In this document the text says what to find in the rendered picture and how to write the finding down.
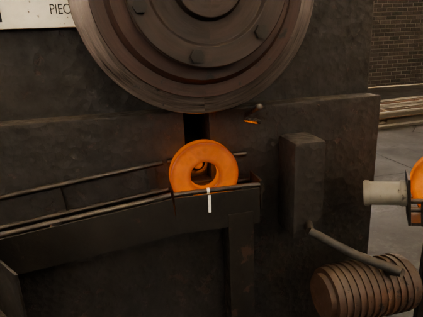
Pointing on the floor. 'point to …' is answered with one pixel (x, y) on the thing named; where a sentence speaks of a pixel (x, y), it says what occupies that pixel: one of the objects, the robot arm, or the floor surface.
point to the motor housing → (365, 289)
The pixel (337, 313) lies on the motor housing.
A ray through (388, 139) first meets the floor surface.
